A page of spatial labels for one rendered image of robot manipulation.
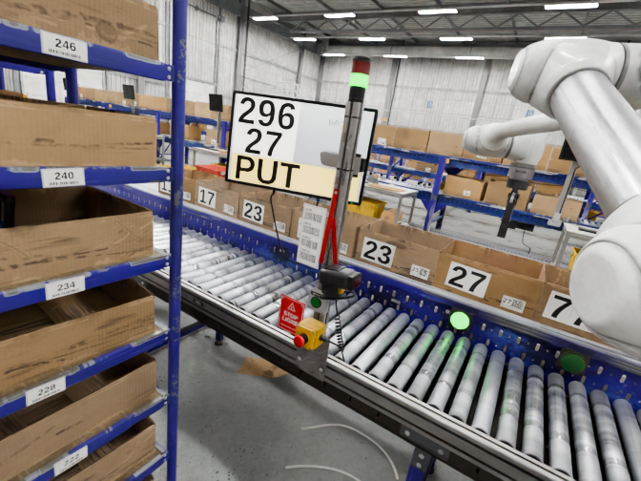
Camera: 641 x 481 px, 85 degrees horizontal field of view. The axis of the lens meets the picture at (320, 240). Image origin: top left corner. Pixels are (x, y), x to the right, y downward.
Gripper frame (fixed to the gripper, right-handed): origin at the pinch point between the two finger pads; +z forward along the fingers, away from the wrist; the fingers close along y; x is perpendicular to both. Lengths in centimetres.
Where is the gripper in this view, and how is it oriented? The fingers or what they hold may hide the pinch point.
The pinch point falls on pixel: (503, 228)
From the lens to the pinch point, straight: 159.6
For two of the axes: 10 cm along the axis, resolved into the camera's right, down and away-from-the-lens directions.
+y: -5.3, 1.7, -8.3
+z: -1.4, 9.5, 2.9
